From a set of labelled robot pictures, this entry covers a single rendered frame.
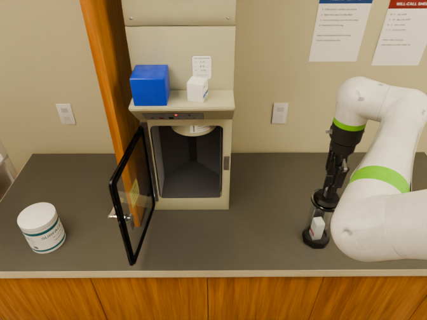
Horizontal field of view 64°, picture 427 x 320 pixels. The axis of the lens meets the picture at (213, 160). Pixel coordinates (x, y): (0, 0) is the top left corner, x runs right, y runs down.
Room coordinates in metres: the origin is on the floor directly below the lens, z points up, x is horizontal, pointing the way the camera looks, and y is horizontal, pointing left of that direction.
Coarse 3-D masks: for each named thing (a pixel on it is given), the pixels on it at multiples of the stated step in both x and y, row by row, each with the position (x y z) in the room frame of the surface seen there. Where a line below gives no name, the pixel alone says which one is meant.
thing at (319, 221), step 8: (336, 192) 0.88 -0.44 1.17; (312, 200) 0.84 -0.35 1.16; (312, 208) 0.84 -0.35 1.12; (328, 208) 0.80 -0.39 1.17; (312, 216) 0.83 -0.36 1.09; (320, 216) 0.81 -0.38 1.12; (328, 216) 0.80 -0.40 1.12; (312, 224) 0.82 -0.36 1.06; (320, 224) 0.81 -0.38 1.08; (328, 224) 0.80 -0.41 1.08; (304, 232) 0.85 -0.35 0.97; (312, 232) 0.82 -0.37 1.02; (320, 232) 0.80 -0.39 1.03; (328, 232) 0.81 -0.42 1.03; (312, 240) 0.81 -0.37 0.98; (320, 240) 0.80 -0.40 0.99
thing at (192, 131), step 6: (174, 126) 1.06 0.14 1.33; (180, 126) 1.04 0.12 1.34; (186, 126) 1.03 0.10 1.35; (192, 126) 1.03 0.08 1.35; (198, 126) 1.03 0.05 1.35; (204, 126) 1.04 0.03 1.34; (210, 126) 1.06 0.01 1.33; (180, 132) 1.03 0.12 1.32; (186, 132) 1.03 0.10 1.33; (192, 132) 1.02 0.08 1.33; (198, 132) 1.02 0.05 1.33; (204, 132) 1.03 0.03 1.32
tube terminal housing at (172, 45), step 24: (144, 48) 1.01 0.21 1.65; (168, 48) 1.01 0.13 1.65; (192, 48) 1.01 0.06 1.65; (216, 48) 1.01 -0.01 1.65; (168, 72) 1.01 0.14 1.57; (216, 72) 1.01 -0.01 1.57; (144, 120) 1.01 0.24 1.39; (168, 120) 1.01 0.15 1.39; (192, 120) 1.01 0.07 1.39; (216, 120) 1.01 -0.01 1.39
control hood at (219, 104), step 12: (180, 96) 0.96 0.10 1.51; (216, 96) 0.96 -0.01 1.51; (228, 96) 0.96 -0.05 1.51; (132, 108) 0.89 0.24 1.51; (144, 108) 0.89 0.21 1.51; (156, 108) 0.89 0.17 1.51; (168, 108) 0.89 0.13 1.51; (180, 108) 0.89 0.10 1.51; (192, 108) 0.89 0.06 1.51; (204, 108) 0.89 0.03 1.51; (216, 108) 0.89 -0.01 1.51; (228, 108) 0.89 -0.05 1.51
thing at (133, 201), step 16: (128, 160) 0.83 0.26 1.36; (144, 160) 0.95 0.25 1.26; (112, 176) 0.72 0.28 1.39; (128, 176) 0.80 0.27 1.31; (144, 176) 0.93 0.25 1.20; (128, 192) 0.78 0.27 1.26; (144, 192) 0.90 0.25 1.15; (128, 208) 0.76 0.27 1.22; (144, 208) 0.88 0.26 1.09; (128, 224) 0.73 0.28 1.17; (144, 224) 0.85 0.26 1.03; (128, 256) 0.69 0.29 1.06
